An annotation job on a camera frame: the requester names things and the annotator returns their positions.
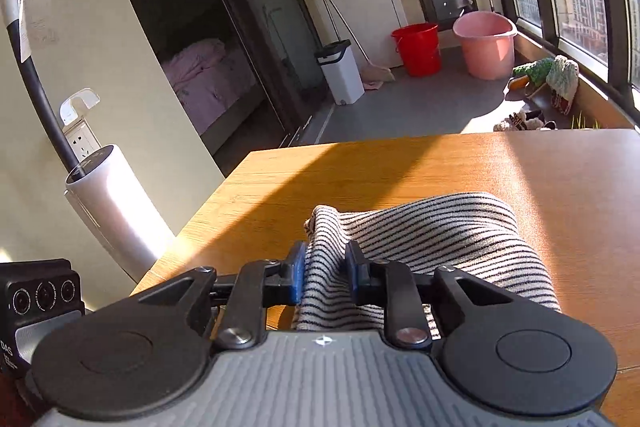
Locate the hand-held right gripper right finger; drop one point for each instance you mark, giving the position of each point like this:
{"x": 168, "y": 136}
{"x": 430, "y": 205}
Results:
{"x": 356, "y": 272}

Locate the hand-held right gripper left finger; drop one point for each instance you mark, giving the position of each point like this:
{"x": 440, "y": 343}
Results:
{"x": 297, "y": 272}

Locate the striped knit garment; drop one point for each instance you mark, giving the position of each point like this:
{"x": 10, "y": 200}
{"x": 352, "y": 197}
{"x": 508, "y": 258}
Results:
{"x": 450, "y": 232}

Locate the white cylindrical appliance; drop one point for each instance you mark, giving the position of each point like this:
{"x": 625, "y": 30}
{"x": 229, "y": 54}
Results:
{"x": 115, "y": 207}

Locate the white bin with black lid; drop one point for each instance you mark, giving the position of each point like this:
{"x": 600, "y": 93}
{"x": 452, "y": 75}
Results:
{"x": 342, "y": 79}

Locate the bed with pink bedding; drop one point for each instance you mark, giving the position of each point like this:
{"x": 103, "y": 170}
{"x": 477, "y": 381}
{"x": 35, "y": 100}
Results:
{"x": 210, "y": 82}

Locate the fuzzy slippers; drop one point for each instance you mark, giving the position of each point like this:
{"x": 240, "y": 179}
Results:
{"x": 522, "y": 121}

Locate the red plastic bucket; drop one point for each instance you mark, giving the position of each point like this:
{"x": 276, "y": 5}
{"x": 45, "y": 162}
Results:
{"x": 417, "y": 52}

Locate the pink plastic tub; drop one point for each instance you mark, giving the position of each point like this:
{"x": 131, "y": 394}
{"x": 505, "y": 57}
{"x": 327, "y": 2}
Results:
{"x": 485, "y": 52}

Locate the dark sliding glass door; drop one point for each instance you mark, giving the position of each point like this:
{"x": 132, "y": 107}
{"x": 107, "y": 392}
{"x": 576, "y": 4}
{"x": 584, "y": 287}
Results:
{"x": 250, "y": 7}

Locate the white and green towel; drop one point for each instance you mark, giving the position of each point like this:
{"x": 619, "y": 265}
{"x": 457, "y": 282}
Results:
{"x": 562, "y": 79}

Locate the white wall socket with cover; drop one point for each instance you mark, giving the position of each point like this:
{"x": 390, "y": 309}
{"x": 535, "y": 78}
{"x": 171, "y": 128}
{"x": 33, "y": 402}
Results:
{"x": 82, "y": 142}

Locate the paper sheet on wall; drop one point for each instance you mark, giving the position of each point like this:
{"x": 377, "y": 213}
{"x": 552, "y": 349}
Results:
{"x": 40, "y": 14}

